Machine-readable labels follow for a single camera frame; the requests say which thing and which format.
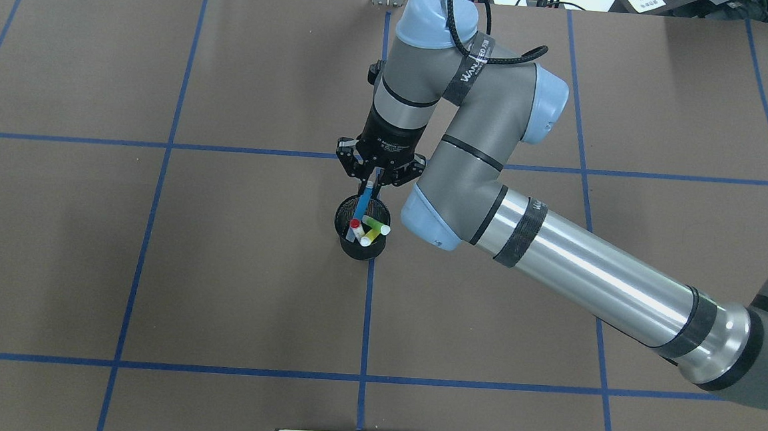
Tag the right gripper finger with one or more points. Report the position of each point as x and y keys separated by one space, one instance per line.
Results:
x=358 y=158
x=400 y=174

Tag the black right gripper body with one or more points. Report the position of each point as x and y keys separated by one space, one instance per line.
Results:
x=388 y=140

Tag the red capped white pen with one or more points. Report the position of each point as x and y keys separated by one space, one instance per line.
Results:
x=356 y=230

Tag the blue pen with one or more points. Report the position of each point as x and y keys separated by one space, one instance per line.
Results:
x=363 y=200

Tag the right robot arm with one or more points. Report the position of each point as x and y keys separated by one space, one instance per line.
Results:
x=449 y=106

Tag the green pen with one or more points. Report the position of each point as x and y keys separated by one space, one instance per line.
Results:
x=373 y=223

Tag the yellow pen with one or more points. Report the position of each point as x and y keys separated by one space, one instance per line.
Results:
x=371 y=235

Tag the brown table mat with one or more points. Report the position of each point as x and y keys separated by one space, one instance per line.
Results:
x=168 y=260

